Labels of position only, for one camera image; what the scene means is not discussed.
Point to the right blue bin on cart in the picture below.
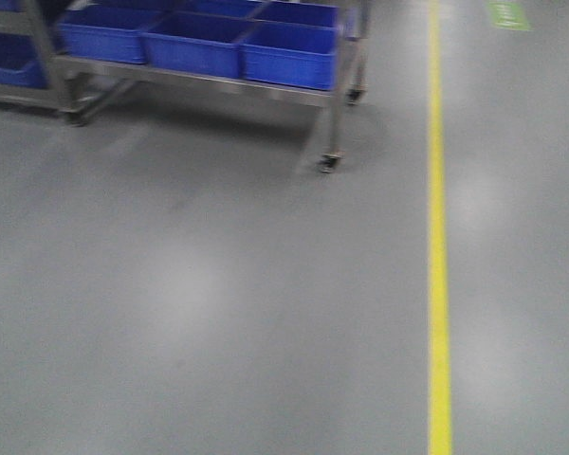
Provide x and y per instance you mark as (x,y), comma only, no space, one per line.
(291,55)

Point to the blue bin on cart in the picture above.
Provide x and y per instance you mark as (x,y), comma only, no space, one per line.
(291,55)
(106,33)
(197,44)

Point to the middle blue bin on cart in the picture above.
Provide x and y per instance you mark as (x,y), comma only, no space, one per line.
(197,44)

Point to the steel wheeled bin cart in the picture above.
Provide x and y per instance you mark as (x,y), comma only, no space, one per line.
(77,86)

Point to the left blue bin on cart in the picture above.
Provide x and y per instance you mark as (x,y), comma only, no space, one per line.
(106,33)

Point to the green safety zone floor sign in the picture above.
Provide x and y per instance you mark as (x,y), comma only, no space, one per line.
(509,15)

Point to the lower blue bin far left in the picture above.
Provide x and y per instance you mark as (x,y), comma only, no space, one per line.
(19,63)

